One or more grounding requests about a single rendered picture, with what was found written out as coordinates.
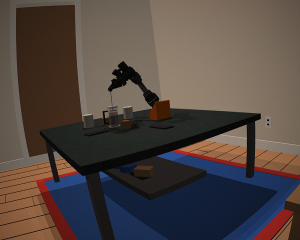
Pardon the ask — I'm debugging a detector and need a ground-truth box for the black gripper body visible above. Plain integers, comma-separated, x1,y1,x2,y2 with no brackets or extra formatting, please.
111,73,129,86

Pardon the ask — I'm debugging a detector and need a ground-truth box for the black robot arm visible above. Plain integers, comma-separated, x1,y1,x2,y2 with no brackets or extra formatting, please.
111,61,159,107

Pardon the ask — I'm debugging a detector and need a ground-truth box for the dark brown shelf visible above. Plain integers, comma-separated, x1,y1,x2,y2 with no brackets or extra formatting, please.
102,156,207,201

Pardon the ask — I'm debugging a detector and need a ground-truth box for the white cylinder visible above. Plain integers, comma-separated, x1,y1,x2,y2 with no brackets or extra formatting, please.
83,114,94,128
123,106,134,119

